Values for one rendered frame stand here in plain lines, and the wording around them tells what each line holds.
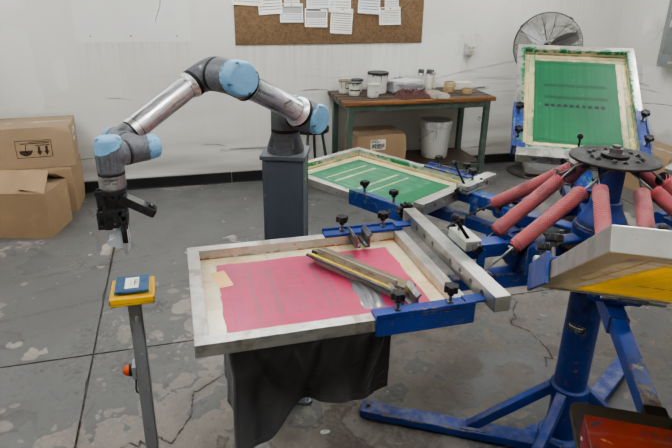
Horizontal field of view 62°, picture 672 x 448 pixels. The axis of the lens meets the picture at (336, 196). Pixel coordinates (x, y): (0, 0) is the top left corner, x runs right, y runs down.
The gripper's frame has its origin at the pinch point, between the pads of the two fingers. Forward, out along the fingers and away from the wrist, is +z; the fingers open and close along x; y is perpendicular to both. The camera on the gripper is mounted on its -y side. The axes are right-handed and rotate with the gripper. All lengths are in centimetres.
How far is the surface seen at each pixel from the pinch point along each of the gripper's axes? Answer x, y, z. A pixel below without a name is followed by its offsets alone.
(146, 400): 2, 0, 55
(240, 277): 1.5, -32.9, 13.1
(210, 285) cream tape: 4.6, -23.2, 13.0
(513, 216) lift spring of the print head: 5, -128, -1
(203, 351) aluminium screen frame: 41.0, -19.8, 11.3
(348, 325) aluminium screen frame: 40, -58, 10
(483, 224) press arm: -28, -137, 17
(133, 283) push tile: 0.8, -0.1, 11.4
